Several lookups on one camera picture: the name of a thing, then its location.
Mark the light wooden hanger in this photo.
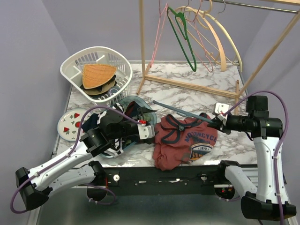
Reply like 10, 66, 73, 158
175, 0, 227, 72

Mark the cream plastic hanger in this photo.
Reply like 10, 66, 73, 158
198, 0, 243, 72

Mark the green plastic hanger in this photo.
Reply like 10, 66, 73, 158
166, 7, 197, 72

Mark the red tank top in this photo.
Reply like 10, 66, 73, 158
152, 114, 218, 171

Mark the wooden clothes rack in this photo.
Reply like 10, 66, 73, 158
136, 0, 300, 115

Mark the orange woven fan mat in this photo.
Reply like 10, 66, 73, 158
82, 64, 117, 90

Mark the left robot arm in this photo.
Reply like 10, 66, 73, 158
15, 104, 155, 211

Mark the watermelon pattern plate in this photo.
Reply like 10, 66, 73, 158
57, 108, 86, 142

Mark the blue plastic hanger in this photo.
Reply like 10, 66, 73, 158
152, 100, 212, 123

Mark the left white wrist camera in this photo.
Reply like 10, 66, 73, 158
137, 120, 155, 140

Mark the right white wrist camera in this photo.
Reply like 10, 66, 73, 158
212, 103, 229, 124

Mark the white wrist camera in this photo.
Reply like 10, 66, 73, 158
137, 120, 155, 140
212, 103, 229, 124

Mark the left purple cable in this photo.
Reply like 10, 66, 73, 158
9, 105, 146, 214

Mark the white plastic laundry basket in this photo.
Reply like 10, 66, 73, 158
60, 46, 133, 105

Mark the black white striped garment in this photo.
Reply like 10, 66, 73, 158
97, 103, 125, 158

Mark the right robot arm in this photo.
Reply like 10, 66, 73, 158
208, 95, 297, 224

